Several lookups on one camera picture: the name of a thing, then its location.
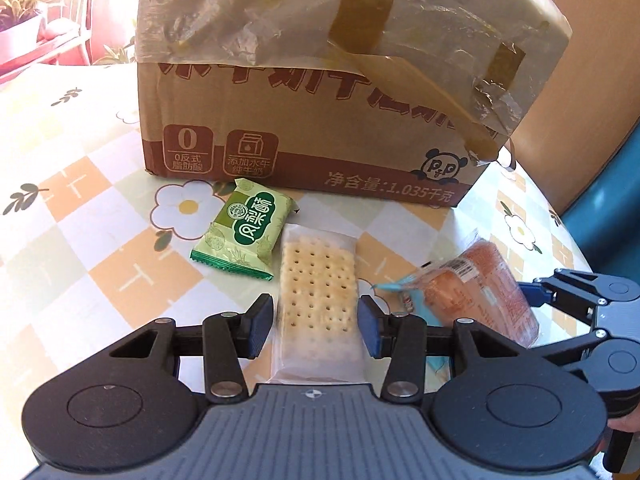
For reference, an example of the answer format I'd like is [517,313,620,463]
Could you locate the cardboard box with plastic liner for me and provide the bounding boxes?
[136,0,572,207]

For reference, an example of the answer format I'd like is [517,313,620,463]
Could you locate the cracker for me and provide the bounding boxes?
[271,224,366,384]

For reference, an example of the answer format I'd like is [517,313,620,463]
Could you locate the printed room backdrop cloth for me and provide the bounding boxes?
[1,0,138,82]

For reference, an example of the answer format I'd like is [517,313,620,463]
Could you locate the orange sausage bread packet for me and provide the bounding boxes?
[374,238,539,348]

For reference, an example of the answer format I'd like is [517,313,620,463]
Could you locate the person's right hand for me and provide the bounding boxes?
[608,408,640,434]

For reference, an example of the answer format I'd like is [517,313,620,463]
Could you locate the wooden headboard panel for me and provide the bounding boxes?
[512,0,639,212]

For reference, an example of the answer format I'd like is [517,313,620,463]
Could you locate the checkered floral tablecloth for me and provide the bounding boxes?
[1,65,587,479]

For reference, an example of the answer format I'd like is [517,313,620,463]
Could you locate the green pineapple cake packet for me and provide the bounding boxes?
[190,178,298,281]

